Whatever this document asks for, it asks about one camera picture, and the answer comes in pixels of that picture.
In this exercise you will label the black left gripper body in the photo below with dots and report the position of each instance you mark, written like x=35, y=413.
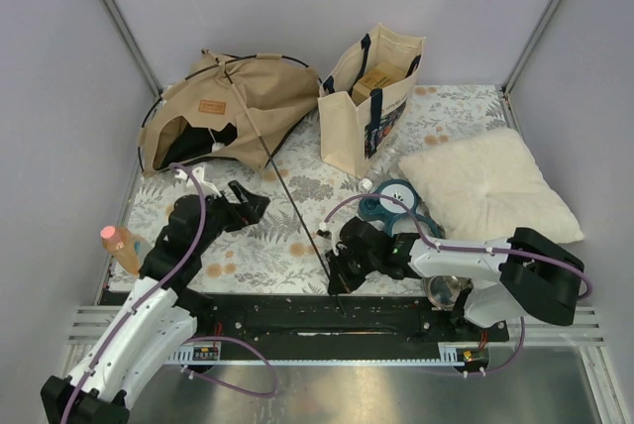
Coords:
x=225, y=217

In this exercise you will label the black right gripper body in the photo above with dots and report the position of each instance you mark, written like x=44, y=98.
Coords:
x=351, y=267

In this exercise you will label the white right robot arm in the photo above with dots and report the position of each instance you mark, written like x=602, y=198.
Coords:
x=525, y=274

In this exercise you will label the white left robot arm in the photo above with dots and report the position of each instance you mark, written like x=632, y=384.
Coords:
x=159, y=315

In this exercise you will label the teal double pet bowl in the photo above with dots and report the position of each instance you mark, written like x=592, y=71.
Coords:
x=389, y=213

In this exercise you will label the steel pet bowl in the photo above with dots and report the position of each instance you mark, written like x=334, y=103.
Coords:
x=443, y=291

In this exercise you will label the floral patterned mat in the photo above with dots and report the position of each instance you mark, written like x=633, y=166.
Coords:
x=275, y=256

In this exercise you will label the pink cap juice bottle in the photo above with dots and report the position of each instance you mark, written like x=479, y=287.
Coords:
x=127, y=248

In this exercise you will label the cream canvas tote bag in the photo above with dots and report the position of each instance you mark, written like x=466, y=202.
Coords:
x=351, y=135

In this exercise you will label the cream fluffy pillow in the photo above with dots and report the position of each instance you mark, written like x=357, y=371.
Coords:
x=486, y=186

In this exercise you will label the brown cardboard box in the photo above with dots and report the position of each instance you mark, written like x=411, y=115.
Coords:
x=380, y=76

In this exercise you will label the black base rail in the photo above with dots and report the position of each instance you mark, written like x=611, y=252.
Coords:
x=289, y=319

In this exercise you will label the white slotted cable duct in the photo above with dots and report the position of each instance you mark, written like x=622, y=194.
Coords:
x=318, y=351

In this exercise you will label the aluminium frame rail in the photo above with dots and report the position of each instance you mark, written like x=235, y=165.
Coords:
x=90, y=322

